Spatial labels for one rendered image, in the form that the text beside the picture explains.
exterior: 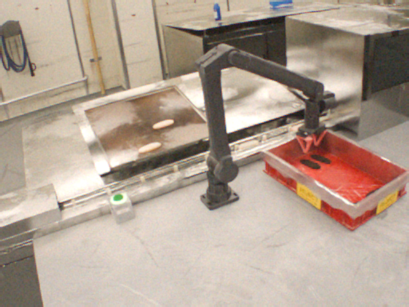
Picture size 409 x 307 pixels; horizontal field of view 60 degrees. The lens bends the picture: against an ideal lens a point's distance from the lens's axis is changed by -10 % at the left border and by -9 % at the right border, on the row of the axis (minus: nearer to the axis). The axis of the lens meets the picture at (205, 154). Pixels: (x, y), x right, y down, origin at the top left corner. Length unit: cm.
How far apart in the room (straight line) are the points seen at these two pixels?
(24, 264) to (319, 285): 103
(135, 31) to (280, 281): 415
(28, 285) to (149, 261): 58
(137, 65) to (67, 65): 91
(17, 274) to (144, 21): 388
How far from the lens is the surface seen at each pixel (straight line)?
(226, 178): 129
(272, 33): 363
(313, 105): 142
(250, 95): 197
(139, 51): 495
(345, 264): 116
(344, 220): 127
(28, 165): 196
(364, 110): 172
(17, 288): 159
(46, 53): 504
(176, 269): 116
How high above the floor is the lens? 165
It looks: 30 degrees down
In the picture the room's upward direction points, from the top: 7 degrees counter-clockwise
